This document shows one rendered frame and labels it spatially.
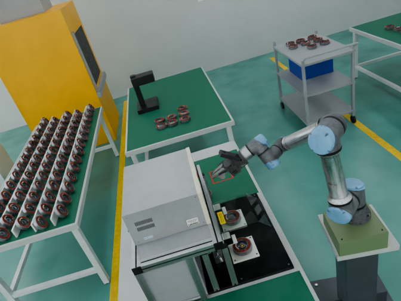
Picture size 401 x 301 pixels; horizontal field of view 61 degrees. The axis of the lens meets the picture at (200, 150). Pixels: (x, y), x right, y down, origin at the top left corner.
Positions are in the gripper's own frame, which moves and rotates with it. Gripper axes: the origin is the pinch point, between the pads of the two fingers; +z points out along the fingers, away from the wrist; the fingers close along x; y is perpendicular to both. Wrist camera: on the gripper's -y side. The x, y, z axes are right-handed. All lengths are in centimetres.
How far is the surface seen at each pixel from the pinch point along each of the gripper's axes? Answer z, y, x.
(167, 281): 44, 5, -41
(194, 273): 31, 11, -42
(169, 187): 14.8, -21.7, -17.4
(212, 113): -2, 49, 166
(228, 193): 11, 43, 34
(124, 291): 79, 10, -22
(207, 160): 17, 40, 82
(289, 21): -191, 169, 512
